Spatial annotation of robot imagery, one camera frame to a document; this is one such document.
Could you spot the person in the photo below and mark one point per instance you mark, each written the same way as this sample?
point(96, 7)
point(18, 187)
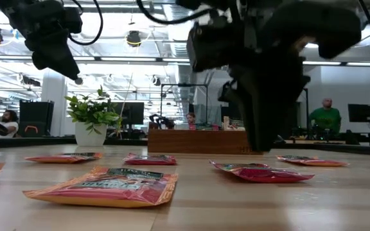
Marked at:
point(190, 118)
point(11, 125)
point(326, 118)

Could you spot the black computer monitor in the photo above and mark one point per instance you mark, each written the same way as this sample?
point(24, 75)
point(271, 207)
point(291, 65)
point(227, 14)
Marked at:
point(132, 112)
point(360, 113)

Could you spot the green plant in white pot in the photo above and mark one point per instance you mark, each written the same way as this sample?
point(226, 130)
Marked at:
point(90, 138)

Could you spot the black equipment case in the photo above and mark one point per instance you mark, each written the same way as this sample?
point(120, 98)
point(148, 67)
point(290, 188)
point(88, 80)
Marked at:
point(35, 112)

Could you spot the silver spiral air duct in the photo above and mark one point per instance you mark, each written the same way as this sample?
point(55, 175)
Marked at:
point(180, 45)

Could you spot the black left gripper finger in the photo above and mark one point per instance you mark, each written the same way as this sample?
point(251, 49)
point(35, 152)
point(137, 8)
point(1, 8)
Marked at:
point(67, 62)
point(48, 61)

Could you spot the wooden tea box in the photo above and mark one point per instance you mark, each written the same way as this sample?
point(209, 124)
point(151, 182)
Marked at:
point(198, 142)

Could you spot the long ceiling light strip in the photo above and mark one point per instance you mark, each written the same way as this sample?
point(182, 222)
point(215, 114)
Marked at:
point(124, 59)

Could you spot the black table edge rail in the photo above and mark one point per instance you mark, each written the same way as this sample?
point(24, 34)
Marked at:
point(27, 142)

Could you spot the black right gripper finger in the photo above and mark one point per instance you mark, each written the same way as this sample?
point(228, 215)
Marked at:
point(257, 102)
point(284, 96)

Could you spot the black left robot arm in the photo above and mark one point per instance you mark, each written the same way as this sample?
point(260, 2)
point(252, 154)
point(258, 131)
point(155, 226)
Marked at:
point(27, 13)

